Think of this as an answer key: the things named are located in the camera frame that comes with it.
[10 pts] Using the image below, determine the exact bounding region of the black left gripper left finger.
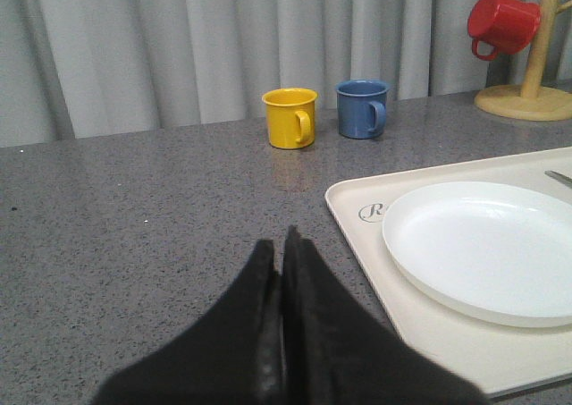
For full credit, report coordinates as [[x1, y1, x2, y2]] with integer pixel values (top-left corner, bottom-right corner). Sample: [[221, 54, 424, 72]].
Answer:
[[93, 240, 282, 404]]

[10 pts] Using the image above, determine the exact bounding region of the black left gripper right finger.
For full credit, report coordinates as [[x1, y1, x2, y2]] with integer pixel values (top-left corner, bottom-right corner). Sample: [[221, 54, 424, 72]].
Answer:
[[282, 227, 488, 404]]

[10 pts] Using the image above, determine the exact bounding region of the white round plate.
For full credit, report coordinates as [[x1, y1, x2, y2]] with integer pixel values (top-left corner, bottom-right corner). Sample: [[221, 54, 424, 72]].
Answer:
[[383, 181, 571, 328]]

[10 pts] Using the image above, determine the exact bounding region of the cream rabbit serving tray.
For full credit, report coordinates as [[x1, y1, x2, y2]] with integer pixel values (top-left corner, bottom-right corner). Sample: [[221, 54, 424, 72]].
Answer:
[[325, 148, 571, 397]]

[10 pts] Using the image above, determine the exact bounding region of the blue enamel mug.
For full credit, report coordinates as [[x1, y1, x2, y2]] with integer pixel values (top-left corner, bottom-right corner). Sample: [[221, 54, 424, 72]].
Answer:
[[336, 80, 390, 139]]

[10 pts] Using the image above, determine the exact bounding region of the yellow enamel mug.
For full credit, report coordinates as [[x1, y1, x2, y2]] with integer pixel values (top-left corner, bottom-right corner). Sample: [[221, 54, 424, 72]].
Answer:
[[262, 88, 318, 149]]

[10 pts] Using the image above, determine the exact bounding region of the wooden mug tree stand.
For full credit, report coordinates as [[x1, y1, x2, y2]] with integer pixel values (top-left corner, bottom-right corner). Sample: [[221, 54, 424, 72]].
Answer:
[[475, 0, 571, 122]]

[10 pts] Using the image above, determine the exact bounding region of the grey pleated curtain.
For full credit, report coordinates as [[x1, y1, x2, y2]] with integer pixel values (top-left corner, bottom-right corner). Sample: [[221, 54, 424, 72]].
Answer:
[[0, 0, 572, 149]]

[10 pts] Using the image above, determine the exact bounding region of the red enamel mug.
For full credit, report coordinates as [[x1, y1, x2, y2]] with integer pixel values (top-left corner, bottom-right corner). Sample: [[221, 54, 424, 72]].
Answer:
[[467, 0, 541, 61]]

